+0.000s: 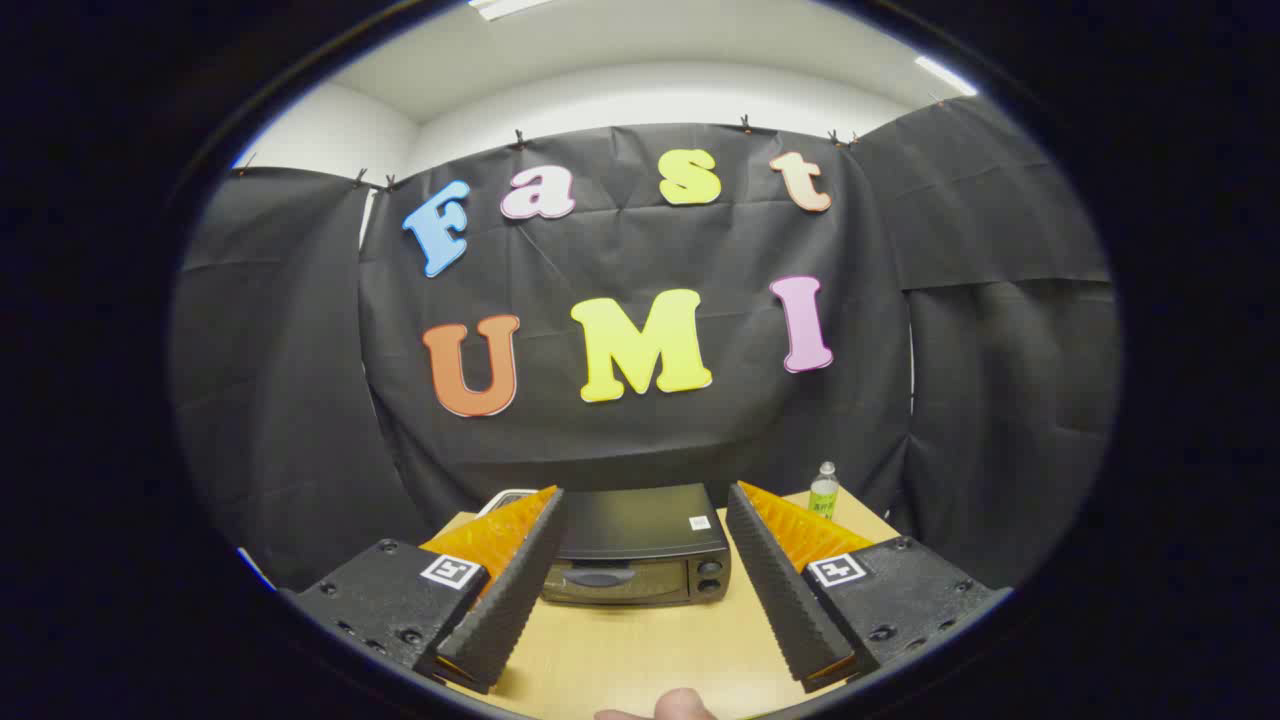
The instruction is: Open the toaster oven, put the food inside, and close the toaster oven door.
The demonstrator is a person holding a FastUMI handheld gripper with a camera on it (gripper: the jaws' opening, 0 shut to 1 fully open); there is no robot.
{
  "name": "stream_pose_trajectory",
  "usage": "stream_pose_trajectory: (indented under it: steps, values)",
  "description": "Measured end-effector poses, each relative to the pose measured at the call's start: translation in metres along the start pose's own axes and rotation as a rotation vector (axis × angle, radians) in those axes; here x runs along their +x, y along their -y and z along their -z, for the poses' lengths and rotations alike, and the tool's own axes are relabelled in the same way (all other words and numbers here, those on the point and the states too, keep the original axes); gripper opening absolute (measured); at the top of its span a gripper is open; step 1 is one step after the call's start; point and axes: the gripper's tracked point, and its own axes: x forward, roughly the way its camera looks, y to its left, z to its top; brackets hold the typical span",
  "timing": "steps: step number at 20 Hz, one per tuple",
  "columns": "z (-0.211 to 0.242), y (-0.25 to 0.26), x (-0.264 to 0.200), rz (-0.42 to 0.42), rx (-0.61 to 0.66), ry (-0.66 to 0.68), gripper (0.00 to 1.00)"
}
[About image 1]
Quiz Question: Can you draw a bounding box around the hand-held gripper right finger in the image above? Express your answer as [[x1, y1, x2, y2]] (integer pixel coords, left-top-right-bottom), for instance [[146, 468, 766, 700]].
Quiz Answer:
[[726, 481, 1013, 694]]

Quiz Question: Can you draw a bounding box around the green label drink bottle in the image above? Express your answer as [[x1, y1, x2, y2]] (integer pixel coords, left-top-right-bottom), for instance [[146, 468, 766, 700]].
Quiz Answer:
[[808, 461, 841, 521]]

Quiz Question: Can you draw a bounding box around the black toaster oven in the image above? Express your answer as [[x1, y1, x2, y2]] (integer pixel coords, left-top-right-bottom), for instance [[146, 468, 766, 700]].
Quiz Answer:
[[541, 483, 732, 607]]

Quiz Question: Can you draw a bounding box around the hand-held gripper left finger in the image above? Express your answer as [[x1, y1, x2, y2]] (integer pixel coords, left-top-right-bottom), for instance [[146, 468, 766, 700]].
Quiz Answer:
[[283, 486, 567, 695]]

